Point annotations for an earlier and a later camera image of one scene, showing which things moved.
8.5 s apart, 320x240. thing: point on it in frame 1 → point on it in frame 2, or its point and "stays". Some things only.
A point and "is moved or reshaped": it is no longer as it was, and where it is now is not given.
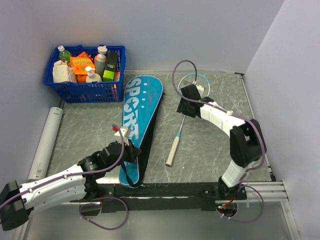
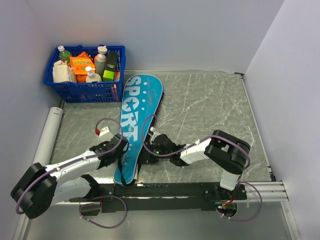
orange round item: x=81 y=78 stays
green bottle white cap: x=64 y=55 stays
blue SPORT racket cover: x=143 y=98 is moved or reshaped
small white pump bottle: x=91 y=76 stays
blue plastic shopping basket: x=89 y=92 stays
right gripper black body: x=183 y=107 → x=152 y=159
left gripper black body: x=128 y=154 → x=119 y=155
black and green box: x=109 y=71 stays
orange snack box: x=79 y=63 stays
